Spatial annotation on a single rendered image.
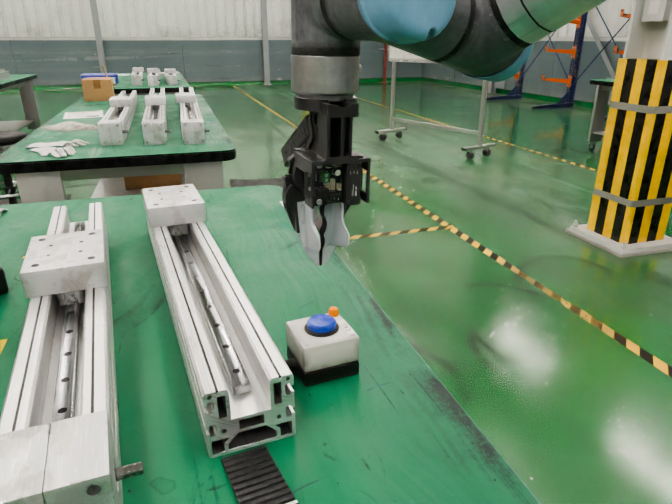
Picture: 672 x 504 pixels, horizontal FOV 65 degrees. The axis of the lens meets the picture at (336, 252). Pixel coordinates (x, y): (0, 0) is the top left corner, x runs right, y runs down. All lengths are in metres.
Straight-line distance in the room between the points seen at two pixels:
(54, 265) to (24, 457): 0.38
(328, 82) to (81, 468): 0.43
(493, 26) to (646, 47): 3.23
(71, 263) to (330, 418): 0.44
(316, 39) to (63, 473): 0.46
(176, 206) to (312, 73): 0.58
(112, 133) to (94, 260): 1.69
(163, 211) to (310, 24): 0.61
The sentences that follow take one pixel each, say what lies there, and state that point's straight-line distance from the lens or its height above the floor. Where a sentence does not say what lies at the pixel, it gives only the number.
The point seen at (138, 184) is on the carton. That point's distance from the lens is 4.02.
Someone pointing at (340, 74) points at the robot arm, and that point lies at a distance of 0.59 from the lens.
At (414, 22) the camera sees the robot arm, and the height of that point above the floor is 1.22.
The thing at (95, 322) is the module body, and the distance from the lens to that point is 0.77.
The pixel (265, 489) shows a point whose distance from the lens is 0.58.
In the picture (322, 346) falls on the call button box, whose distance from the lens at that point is 0.70.
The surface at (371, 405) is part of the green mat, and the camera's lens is 0.70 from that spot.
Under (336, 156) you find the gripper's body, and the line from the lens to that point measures 0.59.
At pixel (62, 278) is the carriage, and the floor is 0.89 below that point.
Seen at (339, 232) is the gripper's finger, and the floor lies 0.99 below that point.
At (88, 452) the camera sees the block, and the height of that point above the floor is 0.87.
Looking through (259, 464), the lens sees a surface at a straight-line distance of 0.62.
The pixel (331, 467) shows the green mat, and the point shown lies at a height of 0.78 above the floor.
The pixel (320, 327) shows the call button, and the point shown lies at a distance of 0.72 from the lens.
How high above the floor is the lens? 1.21
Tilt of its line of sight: 22 degrees down
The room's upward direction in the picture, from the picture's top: straight up
